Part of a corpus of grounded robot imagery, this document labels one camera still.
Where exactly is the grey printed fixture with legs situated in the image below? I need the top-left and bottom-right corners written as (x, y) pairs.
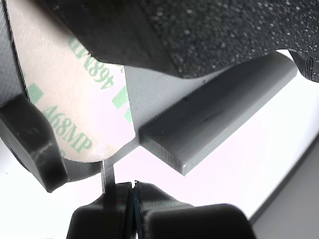
top-left (0, 0), bottom-right (299, 194)

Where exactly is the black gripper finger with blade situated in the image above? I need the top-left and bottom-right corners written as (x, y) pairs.
top-left (66, 159), bottom-right (137, 239)

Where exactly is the beige tape liner printed 468MP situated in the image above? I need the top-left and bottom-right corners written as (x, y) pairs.
top-left (6, 23), bottom-right (137, 163)

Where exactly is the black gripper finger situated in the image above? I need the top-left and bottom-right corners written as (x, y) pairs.
top-left (133, 180), bottom-right (257, 239)

